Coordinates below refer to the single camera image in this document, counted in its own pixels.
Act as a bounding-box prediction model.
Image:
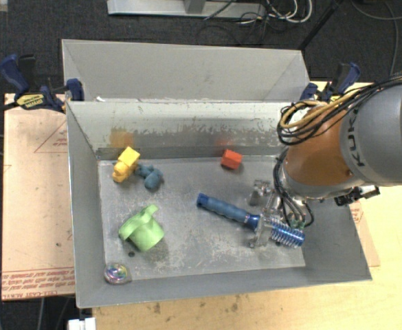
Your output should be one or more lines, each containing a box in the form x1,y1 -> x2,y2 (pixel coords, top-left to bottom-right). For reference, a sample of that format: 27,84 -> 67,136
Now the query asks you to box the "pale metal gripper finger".
248,225 -> 274,249
260,201 -> 279,225

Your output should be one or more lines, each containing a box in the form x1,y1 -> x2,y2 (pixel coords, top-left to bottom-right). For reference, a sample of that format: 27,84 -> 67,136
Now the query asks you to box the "blue brush with ribbed handle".
196,192 -> 306,250

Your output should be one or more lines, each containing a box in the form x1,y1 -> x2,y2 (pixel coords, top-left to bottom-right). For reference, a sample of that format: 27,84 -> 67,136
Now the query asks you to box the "orange-red small block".
220,148 -> 244,171

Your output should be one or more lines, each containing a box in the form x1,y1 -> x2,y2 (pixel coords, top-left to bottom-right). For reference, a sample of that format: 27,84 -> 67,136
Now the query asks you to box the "grey metal bin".
61,38 -> 373,309

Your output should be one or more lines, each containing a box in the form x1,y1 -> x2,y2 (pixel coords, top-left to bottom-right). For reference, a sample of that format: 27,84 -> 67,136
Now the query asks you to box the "dark blue soft toy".
133,164 -> 165,190

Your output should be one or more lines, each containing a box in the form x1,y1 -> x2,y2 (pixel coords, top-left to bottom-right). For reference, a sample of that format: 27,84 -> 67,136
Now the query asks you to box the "light green plastic cup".
118,203 -> 166,253

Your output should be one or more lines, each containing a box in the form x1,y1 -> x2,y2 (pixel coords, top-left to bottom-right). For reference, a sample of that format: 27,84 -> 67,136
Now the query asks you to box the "yellow toy block figure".
112,146 -> 142,184

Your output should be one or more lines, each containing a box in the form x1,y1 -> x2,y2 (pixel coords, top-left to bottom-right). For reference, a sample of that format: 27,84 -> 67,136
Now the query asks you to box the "clear iridescent glass ball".
103,262 -> 133,285

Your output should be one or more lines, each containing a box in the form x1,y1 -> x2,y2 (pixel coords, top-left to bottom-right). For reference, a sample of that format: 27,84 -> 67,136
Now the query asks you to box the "brown cardboard board red print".
1,93 -> 382,302

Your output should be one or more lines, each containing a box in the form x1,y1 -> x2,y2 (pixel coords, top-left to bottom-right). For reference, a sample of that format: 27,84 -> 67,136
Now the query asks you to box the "black cylinder on white bracket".
333,184 -> 381,207

